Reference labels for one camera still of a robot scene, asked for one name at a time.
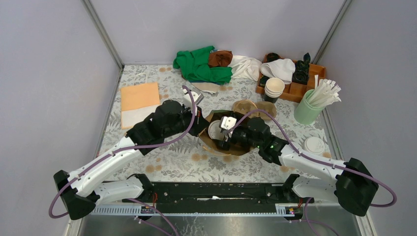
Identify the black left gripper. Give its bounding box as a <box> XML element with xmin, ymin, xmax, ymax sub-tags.
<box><xmin>164</xmin><ymin>103</ymin><xmax>211</xmax><ymax>138</ymax></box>

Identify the green paper bag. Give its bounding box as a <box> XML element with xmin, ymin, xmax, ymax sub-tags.
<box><xmin>199</xmin><ymin>110</ymin><xmax>265</xmax><ymax>156</ymax></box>

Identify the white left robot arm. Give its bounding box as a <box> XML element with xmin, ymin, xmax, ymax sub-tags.
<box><xmin>49</xmin><ymin>100</ymin><xmax>207</xmax><ymax>220</ymax></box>

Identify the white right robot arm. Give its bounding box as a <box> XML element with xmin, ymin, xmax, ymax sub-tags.
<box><xmin>214</xmin><ymin>117</ymin><xmax>379</xmax><ymax>216</ymax></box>

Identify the floral table mat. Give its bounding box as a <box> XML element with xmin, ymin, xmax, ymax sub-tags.
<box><xmin>110</xmin><ymin>65</ymin><xmax>334</xmax><ymax>183</ymax></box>

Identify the stack of paper cups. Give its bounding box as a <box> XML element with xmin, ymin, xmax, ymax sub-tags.
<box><xmin>263</xmin><ymin>78</ymin><xmax>285</xmax><ymax>103</ymax></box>

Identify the green straw holder cup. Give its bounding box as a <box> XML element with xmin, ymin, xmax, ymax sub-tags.
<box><xmin>294</xmin><ymin>89</ymin><xmax>324</xmax><ymax>125</ymax></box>

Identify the wooden compartment tray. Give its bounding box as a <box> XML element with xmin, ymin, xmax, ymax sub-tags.
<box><xmin>255</xmin><ymin>53</ymin><xmax>327</xmax><ymax>103</ymax></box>

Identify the green cloth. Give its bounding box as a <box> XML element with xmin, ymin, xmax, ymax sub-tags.
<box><xmin>173</xmin><ymin>46</ymin><xmax>232</xmax><ymax>85</ymax></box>

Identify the white cloth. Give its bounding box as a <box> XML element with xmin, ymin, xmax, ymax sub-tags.
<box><xmin>228</xmin><ymin>55</ymin><xmax>262</xmax><ymax>81</ymax></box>

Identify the white folded towel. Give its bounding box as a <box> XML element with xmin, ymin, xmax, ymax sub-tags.
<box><xmin>260</xmin><ymin>59</ymin><xmax>296</xmax><ymax>85</ymax></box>

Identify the black crumpled bag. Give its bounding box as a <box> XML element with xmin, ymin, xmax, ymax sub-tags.
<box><xmin>292</xmin><ymin>53</ymin><xmax>311</xmax><ymax>85</ymax></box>

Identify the brown cloth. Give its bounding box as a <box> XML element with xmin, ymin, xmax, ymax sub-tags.
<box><xmin>208</xmin><ymin>50</ymin><xmax>233</xmax><ymax>67</ymax></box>

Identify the white paper straws bundle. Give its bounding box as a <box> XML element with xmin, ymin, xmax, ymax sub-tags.
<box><xmin>306</xmin><ymin>75</ymin><xmax>341</xmax><ymax>108</ymax></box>

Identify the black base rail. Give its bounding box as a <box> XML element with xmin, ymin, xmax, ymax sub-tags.
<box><xmin>137</xmin><ymin>182</ymin><xmax>307</xmax><ymax>213</ymax></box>

